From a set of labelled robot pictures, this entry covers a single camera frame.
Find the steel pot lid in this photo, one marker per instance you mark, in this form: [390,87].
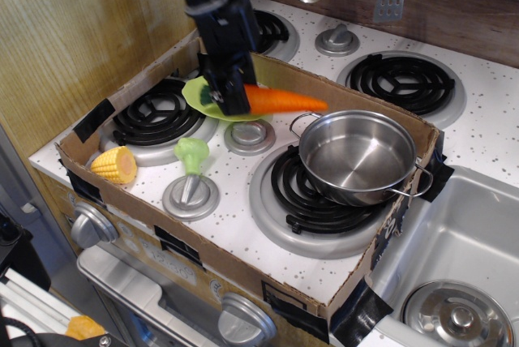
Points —
[457,314]

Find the orange toy carrot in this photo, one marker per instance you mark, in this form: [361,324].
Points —
[270,101]

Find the silver oven knob right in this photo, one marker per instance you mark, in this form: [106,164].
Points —
[243,323]

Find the silver stovetop knob middle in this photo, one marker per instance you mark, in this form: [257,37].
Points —
[249,138]

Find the silver oven knob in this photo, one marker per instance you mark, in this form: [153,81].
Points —
[91,227]
[243,323]

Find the brown cardboard fence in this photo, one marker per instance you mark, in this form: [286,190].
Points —
[225,251]

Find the back right black burner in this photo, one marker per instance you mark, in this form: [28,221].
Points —
[417,85]

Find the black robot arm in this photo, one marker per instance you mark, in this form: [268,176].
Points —
[230,33]

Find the silver oven door handle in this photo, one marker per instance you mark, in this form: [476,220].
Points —
[138,293]

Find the front left black burner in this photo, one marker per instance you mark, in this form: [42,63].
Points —
[160,115]

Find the stainless steel sink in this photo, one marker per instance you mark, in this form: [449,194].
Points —
[468,234]

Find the stainless steel pot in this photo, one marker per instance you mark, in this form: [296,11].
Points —
[361,158]

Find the silver oven knob left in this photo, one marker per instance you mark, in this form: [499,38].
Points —
[91,227]

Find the front right black burner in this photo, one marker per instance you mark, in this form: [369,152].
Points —
[306,209]

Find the silver stovetop knob front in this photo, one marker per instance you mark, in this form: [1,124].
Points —
[191,198]

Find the silver stovetop knob back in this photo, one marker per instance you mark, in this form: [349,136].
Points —
[337,42]

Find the light green plastic plate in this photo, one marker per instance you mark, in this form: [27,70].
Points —
[195,93]

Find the yellow toy corn cob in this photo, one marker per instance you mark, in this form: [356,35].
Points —
[116,165]

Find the green toy broccoli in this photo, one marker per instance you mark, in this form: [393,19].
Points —
[192,152]

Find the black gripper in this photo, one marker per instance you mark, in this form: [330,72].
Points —
[229,33]

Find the silver stovetop knob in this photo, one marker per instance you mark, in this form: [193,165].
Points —
[249,138]
[191,198]
[337,42]

